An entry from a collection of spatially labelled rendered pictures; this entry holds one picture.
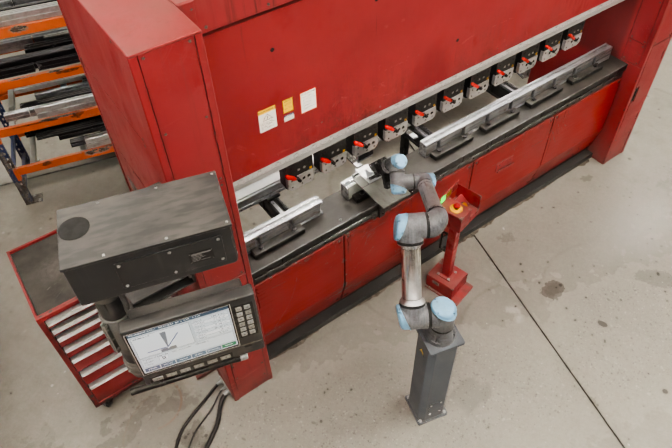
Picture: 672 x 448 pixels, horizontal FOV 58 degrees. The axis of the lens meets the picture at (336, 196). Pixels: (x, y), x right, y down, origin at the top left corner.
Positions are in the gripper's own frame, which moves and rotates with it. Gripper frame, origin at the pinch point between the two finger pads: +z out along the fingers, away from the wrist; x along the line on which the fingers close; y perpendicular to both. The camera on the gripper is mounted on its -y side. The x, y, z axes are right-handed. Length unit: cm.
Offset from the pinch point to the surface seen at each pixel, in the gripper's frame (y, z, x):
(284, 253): -13, 6, 62
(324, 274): -37, 32, 39
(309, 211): -0.4, 7.9, 38.4
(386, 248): -43, 39, -6
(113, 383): -35, 70, 162
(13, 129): 137, 159, 145
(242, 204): 19, 25, 64
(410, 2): 63, -69, -22
